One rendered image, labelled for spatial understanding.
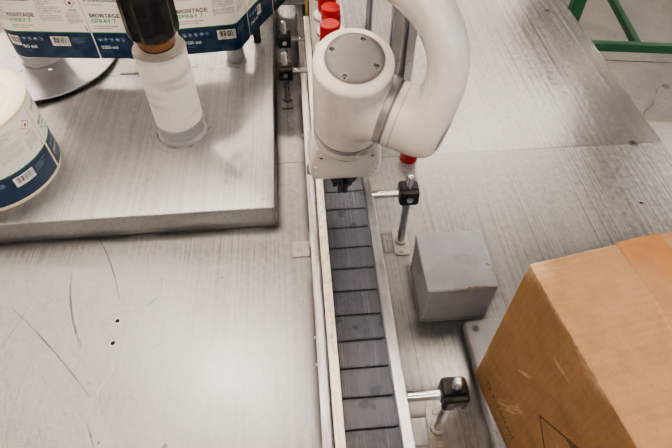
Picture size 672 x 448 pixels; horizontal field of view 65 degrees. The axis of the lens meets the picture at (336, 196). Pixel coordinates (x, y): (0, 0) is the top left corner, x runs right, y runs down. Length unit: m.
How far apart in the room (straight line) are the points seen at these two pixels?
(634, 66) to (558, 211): 2.10
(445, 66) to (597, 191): 0.60
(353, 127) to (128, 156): 0.54
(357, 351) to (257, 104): 0.54
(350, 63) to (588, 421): 0.39
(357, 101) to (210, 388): 0.45
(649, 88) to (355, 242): 2.28
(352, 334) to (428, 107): 0.34
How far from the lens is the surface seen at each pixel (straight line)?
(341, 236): 0.83
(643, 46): 2.82
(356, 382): 0.72
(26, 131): 0.97
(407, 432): 0.62
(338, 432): 0.66
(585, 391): 0.53
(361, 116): 0.56
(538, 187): 1.03
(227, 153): 0.97
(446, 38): 0.52
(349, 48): 0.55
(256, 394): 0.77
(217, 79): 1.14
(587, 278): 0.56
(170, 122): 0.97
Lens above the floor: 1.55
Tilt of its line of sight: 49 degrees down
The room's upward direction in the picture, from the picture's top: straight up
